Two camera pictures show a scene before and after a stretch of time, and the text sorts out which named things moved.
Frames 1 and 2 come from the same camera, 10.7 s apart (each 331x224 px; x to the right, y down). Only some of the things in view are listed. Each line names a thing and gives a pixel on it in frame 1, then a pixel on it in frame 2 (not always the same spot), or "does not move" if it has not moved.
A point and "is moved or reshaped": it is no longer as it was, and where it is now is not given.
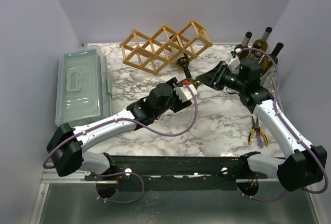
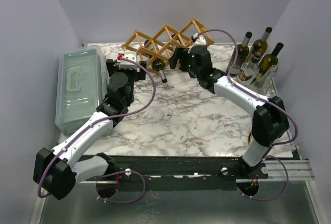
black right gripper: (220, 72) to (182, 60)
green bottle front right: (267, 62) does not move
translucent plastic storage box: (84, 94) does not move
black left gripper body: (174, 102) to (132, 75)
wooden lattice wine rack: (166, 49) does not move
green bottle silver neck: (244, 46) does not move
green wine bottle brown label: (193, 82) to (158, 64)
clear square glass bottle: (268, 80) is moved or reshaped
